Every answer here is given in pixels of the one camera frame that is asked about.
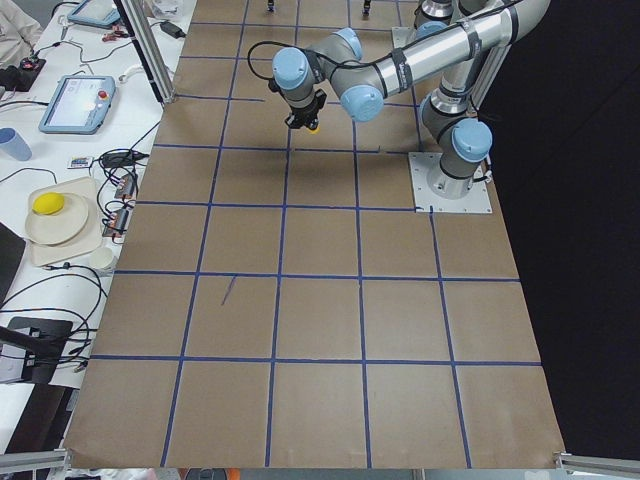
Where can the light blue plastic cup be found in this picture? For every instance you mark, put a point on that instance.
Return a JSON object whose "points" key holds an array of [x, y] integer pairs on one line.
{"points": [[14, 145]]}

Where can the aluminium frame post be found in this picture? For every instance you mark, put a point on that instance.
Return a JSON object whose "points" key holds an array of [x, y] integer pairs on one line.
{"points": [[137, 25]]}

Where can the beige tray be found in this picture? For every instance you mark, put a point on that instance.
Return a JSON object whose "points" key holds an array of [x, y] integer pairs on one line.
{"points": [[87, 240]]}

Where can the blue teach pendant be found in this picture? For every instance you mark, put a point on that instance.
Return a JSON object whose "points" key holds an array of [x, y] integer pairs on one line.
{"points": [[79, 105], [95, 13]]}

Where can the yellow push button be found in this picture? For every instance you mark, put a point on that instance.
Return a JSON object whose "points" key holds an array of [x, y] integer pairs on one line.
{"points": [[314, 129]]}

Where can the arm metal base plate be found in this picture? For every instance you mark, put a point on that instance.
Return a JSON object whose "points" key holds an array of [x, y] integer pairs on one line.
{"points": [[402, 36], [435, 192]]}

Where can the beige round plate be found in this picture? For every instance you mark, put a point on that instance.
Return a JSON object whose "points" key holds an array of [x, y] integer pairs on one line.
{"points": [[60, 227]]}

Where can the black camera stand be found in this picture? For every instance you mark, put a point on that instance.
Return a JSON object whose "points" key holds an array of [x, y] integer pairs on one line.
{"points": [[31, 349]]}

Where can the black power adapter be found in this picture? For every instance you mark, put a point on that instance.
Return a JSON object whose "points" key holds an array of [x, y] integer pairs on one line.
{"points": [[172, 30]]}

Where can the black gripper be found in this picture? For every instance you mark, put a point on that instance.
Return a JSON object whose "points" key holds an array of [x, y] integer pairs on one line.
{"points": [[301, 110]]}

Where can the yellow lemon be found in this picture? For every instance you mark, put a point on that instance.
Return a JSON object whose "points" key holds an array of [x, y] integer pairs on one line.
{"points": [[48, 203]]}

